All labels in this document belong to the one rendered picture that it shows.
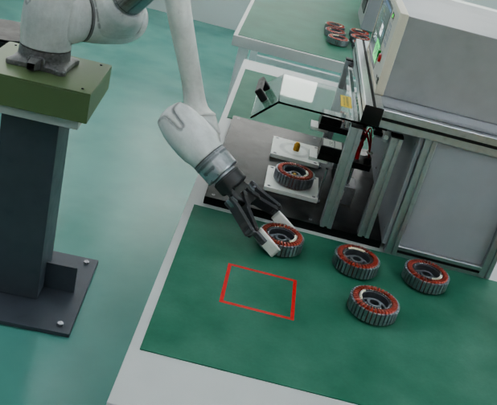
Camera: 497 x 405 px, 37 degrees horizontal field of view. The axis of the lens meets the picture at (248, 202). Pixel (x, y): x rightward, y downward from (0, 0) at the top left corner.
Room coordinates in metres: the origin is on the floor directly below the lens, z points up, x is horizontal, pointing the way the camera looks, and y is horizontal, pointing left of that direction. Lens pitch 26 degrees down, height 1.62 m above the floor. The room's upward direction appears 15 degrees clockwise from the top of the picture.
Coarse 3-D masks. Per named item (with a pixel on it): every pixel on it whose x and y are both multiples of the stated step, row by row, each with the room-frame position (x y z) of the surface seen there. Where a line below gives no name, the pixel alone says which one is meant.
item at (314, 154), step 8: (320, 144) 1.91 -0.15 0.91; (328, 144) 1.90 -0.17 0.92; (336, 144) 1.92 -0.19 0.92; (312, 152) 1.92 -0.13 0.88; (320, 152) 1.88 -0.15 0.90; (328, 152) 1.88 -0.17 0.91; (336, 152) 1.88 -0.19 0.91; (312, 160) 1.88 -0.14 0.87; (320, 160) 1.88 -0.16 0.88; (328, 160) 1.88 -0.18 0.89; (336, 160) 1.88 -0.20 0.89; (360, 160) 1.91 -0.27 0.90; (352, 168) 1.89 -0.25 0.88; (360, 168) 1.88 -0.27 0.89; (368, 168) 1.88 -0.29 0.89
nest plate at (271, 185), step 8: (272, 168) 1.97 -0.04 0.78; (272, 176) 1.91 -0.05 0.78; (272, 184) 1.86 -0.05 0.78; (280, 184) 1.88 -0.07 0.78; (280, 192) 1.84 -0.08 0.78; (288, 192) 1.84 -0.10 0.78; (296, 192) 1.85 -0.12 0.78; (304, 192) 1.86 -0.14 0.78; (312, 192) 1.88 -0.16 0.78; (312, 200) 1.84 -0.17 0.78
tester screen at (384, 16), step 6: (384, 0) 2.19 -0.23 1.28; (384, 6) 2.15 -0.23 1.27; (390, 6) 2.03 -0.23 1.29; (384, 12) 2.11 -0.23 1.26; (390, 12) 2.00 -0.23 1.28; (378, 18) 2.21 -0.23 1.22; (384, 18) 2.07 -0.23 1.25; (378, 24) 2.17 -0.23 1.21; (384, 24) 2.03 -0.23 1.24; (378, 30) 2.13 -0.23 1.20; (372, 36) 2.21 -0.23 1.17; (378, 36) 2.09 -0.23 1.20
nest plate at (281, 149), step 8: (272, 144) 2.17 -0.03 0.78; (280, 144) 2.17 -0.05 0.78; (288, 144) 2.19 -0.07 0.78; (304, 144) 2.22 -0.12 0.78; (272, 152) 2.09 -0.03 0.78; (280, 152) 2.11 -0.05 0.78; (288, 152) 2.12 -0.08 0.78; (296, 152) 2.14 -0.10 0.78; (304, 152) 2.16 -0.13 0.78; (288, 160) 2.08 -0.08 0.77; (296, 160) 2.08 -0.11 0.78; (304, 160) 2.09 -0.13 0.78
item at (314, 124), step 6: (312, 120) 2.18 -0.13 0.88; (318, 120) 2.18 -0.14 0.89; (324, 120) 2.12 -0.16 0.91; (330, 120) 2.12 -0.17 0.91; (336, 120) 2.13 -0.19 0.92; (342, 120) 2.14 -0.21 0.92; (312, 126) 2.13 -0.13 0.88; (318, 126) 2.12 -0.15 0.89; (324, 126) 2.12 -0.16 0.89; (330, 126) 2.12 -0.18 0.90; (336, 126) 2.13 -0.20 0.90; (342, 126) 2.15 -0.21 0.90; (324, 132) 2.13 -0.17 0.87; (336, 132) 2.12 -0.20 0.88; (342, 132) 2.12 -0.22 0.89; (360, 138) 2.12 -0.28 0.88
